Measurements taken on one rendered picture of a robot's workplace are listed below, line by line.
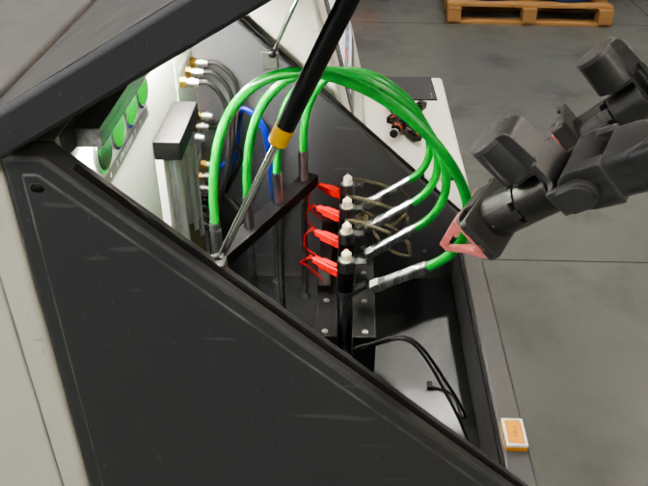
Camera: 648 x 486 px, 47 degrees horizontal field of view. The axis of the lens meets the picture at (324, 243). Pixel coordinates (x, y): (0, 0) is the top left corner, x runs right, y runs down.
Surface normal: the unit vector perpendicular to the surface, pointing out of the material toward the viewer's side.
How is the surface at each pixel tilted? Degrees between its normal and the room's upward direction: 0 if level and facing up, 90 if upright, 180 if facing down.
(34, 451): 90
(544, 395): 0
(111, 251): 90
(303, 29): 90
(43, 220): 90
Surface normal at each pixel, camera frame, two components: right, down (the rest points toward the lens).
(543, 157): 0.47, -0.26
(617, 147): -0.65, -0.68
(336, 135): -0.04, 0.56
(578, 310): 0.00, -0.83
